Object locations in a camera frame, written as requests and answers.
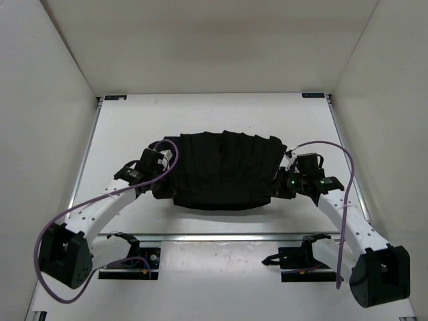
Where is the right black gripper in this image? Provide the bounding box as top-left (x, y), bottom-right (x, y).
top-left (265, 167), bottom-right (308, 200)

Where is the black pleated skirt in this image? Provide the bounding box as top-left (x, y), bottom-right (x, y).
top-left (152, 131), bottom-right (286, 211)

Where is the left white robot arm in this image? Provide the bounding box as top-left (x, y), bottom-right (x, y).
top-left (33, 166), bottom-right (171, 289)

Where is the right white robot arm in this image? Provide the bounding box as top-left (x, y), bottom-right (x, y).
top-left (263, 168), bottom-right (411, 308)

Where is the left blue label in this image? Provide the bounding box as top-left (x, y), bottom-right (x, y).
top-left (104, 95), bottom-right (127, 101)

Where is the blue label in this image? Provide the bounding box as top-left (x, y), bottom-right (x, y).
top-left (302, 92), bottom-right (325, 99)
top-left (104, 95), bottom-right (127, 101)

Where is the right blue label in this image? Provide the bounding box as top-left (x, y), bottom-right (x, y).
top-left (302, 92), bottom-right (325, 99)

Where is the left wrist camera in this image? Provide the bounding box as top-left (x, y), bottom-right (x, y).
top-left (135, 148), bottom-right (173, 174)

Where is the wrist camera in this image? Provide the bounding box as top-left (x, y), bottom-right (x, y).
top-left (135, 148), bottom-right (173, 174)
top-left (288, 153), bottom-right (324, 173)

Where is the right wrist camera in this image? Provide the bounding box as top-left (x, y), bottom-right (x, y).
top-left (288, 153), bottom-right (324, 173)

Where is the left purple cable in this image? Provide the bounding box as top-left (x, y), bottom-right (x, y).
top-left (34, 138), bottom-right (181, 304)

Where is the aluminium rail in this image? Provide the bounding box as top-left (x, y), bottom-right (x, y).
top-left (134, 233), bottom-right (306, 242)

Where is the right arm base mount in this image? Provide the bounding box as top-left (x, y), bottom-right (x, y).
top-left (261, 244), bottom-right (336, 283)

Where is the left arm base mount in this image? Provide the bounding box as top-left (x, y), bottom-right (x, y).
top-left (98, 246), bottom-right (161, 281)

